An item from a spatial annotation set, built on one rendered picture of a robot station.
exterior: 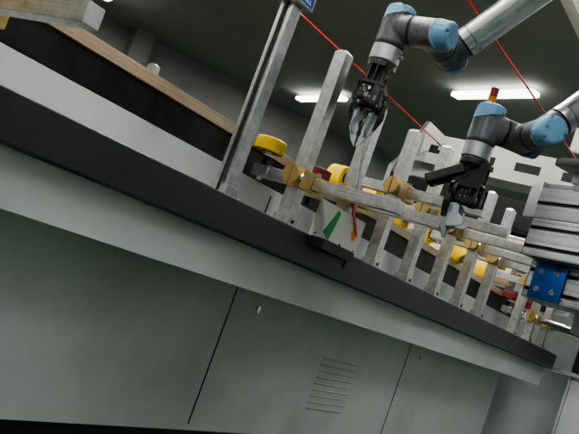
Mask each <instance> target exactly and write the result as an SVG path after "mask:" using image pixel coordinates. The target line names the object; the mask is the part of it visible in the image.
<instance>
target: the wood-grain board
mask: <svg viewBox="0 0 579 434"><path fill-rule="evenodd" d="M44 23H45V24H46V25H48V26H49V27H51V28H53V29H55V30H57V31H58V32H60V33H62V34H63V35H65V36H66V37H68V38H70V39H71V40H74V41H75V42H77V43H78V44H79V45H81V46H83V47H85V48H87V49H88V50H90V51H92V52H93V53H95V54H96V55H98V56H100V57H101V58H103V59H105V60H107V61H108V62H110V63H111V64H113V65H115V66H117V67H119V68H120V69H122V70H124V71H125V72H127V73H128V74H130V75H132V76H133V77H135V78H137V79H139V80H140V81H141V82H143V83H145V84H147V85H149V86H150V87H152V88H154V89H155V90H157V91H158V92H160V93H162V94H163V95H165V96H167V97H169V98H170V99H172V100H173V101H175V102H177V103H179V104H180V105H182V106H184V107H185V108H187V109H188V110H190V111H192V112H193V113H195V114H197V115H199V116H201V117H202V118H203V119H205V120H206V121H209V122H210V123H212V124H214V125H215V126H217V127H218V128H220V129H222V130H223V131H225V132H227V133H229V134H231V135H233V131H234V129H235V126H236V124H235V123H233V122H232V121H230V120H229V119H227V118H226V117H224V116H223V115H220V114H219V113H217V112H216V111H214V110H213V109H211V108H210V107H208V106H207V105H205V104H203V103H202V102H200V101H198V100H196V99H195V98H194V97H193V96H190V95H189V94H187V93H186V92H184V91H182V90H180V89H179V88H178V87H176V86H175V85H173V84H171V83H169V82H168V81H166V80H165V79H163V78H162V77H160V76H159V75H157V74H155V73H154V72H152V71H150V70H148V69H147V68H146V67H145V66H143V65H141V64H139V63H138V62H136V61H134V60H133V59H131V58H129V57H128V56H127V55H125V54H124V53H121V52H120V51H118V50H117V49H115V48H113V47H112V46H111V45H109V44H107V43H106V42H104V41H103V40H100V39H99V38H97V37H96V36H95V35H93V34H91V33H90V32H88V31H86V30H85V29H82V28H73V27H67V26H62V25H57V24H52V23H46V22H44ZM256 140H257V137H256V136H255V139H254V141H253V143H252V148H253V149H255V150H257V151H258V152H261V151H260V150H258V149H257V148H255V146H254V145H255V143H256ZM261 153H262V154H263V152H261ZM270 159H272V160H274V161H275V162H277V163H279V164H280V165H282V166H283V167H285V166H286V165H288V164H294V163H295V160H293V159H292V158H289V157H288V156H286V155H285V154H284V155H283V157H281V158H280V157H275V156H272V158H270ZM378 215H379V213H375V212H371V211H368V214H367V215H366V216H367V217H369V218H370V219H372V220H374V221H375V222H377V218H378ZM390 231H391V232H393V233H395V234H397V235H399V236H400V237H402V238H404V239H405V240H407V241H409V239H410V236H411V233H410V232H408V231H406V230H405V229H403V228H402V227H400V226H398V225H397V224H396V223H394V222H393V224H392V227H391V228H390ZM421 249H422V250H423V251H425V252H427V253H429V254H430V255H432V256H434V257H437V254H438V250H437V249H435V248H433V247H432V246H430V245H429V244H427V243H426V242H423V245H422V247H421ZM448 265H449V266H451V267H452V268H453V269H455V270H457V271H459V272H460V270H461V267H462V265H461V264H455V263H454V262H453V260H452V259H451V258H450V260H449V263H448ZM470 279H472V280H474V281H475V282H478V283H479V284H481V282H482V278H481V277H480V276H479V275H477V274H475V273H474V272H472V275H471V278H470ZM491 291H492V292H494V293H496V294H497V295H499V296H500V297H502V296H501V295H502V292H503V291H502V290H501V289H499V288H497V287H496V286H495V285H493V284H492V287H491ZM502 298H504V297H502ZM504 299H505V300H506V299H507V298H504Z"/></svg>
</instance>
